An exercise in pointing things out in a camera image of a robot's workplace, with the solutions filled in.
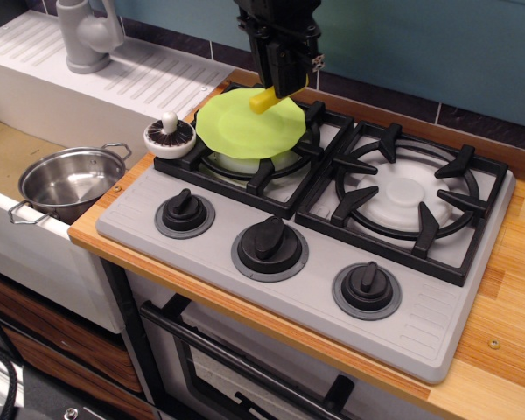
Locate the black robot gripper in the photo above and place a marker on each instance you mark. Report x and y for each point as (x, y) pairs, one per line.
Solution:
(283, 38)

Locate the yellow toy fry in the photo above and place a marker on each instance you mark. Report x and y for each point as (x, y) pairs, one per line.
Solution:
(261, 102)

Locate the green plastic plate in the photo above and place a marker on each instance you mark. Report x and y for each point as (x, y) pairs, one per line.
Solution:
(227, 125)

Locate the white toy mushroom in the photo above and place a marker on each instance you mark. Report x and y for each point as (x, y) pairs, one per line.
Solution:
(169, 137)

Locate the small steel pot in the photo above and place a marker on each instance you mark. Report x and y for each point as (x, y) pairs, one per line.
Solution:
(65, 184)

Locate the white toy sink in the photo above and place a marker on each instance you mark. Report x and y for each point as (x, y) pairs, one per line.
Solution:
(44, 107)

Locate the left black burner grate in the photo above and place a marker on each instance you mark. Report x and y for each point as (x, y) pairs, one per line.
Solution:
(276, 184)

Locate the black burner grate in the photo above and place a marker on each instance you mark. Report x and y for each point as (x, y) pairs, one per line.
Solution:
(276, 184)
(424, 205)

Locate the grey toy faucet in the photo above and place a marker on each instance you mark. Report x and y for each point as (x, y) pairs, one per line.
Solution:
(89, 40)

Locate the left black stove knob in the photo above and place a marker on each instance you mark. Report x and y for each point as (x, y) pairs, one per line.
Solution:
(184, 216)

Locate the black stove knob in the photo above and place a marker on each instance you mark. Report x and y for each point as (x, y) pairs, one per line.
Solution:
(184, 216)
(367, 291)
(270, 251)

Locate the middle black stove knob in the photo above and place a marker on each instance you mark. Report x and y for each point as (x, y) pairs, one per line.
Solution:
(270, 251)

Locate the right black burner grate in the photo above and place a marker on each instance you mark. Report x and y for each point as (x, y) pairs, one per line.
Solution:
(424, 205)

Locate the right black stove knob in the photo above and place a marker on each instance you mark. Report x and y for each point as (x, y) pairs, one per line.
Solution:
(367, 291)

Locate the grey toy stove top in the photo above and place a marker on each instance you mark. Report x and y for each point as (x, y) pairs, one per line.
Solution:
(420, 338)

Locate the toy oven door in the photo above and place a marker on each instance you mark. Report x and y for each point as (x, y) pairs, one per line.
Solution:
(233, 385)

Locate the wooden drawer fronts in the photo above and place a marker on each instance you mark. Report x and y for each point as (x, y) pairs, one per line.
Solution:
(73, 351)

